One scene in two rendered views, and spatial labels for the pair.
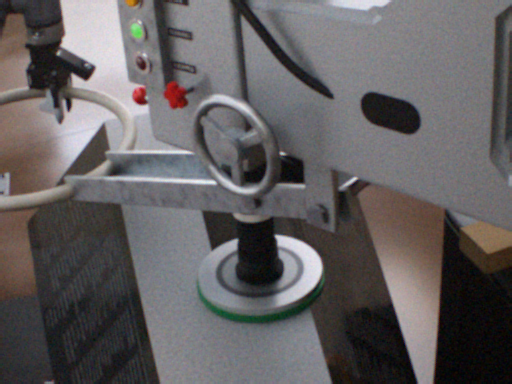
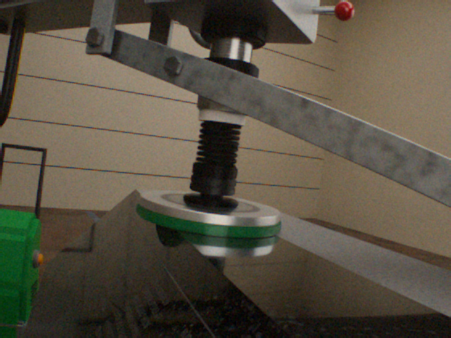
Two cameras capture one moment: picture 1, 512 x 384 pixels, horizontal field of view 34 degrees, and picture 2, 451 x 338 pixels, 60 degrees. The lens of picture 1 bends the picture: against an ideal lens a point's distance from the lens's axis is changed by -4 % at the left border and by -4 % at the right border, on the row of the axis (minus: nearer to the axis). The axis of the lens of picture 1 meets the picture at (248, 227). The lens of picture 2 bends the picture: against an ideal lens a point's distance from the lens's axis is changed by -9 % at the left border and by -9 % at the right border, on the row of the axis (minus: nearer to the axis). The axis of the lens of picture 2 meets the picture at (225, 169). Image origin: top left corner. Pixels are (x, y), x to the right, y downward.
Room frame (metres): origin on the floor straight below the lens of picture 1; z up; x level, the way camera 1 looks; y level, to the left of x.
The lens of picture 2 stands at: (1.82, -0.18, 0.98)
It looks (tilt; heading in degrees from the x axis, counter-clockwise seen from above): 3 degrees down; 163
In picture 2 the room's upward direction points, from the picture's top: 8 degrees clockwise
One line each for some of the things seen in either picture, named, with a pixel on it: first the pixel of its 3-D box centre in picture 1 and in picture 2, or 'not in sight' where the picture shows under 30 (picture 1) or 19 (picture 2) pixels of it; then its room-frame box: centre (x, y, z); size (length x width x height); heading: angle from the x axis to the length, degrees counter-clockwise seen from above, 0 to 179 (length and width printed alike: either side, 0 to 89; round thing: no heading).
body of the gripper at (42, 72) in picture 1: (47, 62); not in sight; (1.87, 0.43, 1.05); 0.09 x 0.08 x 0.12; 76
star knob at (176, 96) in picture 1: (182, 92); not in sight; (1.10, 0.07, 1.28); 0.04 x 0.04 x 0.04; 47
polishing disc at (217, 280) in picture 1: (260, 272); (209, 206); (1.20, -0.01, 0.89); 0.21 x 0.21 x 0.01
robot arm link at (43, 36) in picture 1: (45, 31); not in sight; (1.86, 0.42, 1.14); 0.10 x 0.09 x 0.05; 166
